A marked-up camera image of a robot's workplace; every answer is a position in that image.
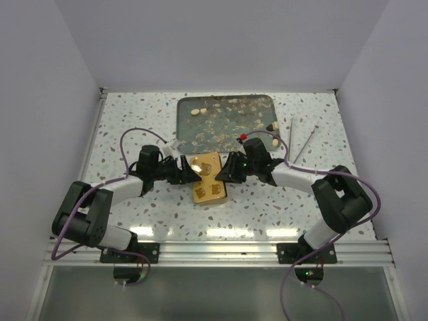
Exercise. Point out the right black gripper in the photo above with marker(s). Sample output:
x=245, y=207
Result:
x=229, y=172

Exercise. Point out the floral teal serving tray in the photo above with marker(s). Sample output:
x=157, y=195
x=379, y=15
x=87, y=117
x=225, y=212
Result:
x=227, y=118

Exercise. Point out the aluminium rail front edge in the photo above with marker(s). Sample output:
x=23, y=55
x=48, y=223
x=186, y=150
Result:
x=246, y=254

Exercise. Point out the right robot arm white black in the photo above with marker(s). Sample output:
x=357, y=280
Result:
x=340, y=198

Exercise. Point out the silver metal tin lid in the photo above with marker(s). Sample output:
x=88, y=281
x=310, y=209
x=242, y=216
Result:
x=207, y=166

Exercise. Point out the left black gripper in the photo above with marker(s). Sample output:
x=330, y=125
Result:
x=190, y=175

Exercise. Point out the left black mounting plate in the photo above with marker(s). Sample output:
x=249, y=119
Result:
x=146, y=252

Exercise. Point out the silver metal tongs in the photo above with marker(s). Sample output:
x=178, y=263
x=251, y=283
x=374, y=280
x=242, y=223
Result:
x=301, y=131

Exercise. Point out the black mounting plate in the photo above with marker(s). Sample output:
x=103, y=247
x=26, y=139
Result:
x=289, y=253
x=146, y=252

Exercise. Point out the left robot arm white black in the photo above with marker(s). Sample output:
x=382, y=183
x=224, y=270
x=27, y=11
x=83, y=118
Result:
x=84, y=214

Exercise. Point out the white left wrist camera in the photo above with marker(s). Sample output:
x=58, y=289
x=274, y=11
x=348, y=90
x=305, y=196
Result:
x=171, y=148

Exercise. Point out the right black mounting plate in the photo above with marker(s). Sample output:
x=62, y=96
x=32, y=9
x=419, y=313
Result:
x=289, y=253

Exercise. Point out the gold metal tin box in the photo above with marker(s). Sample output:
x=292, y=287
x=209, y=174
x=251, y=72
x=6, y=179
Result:
x=208, y=199

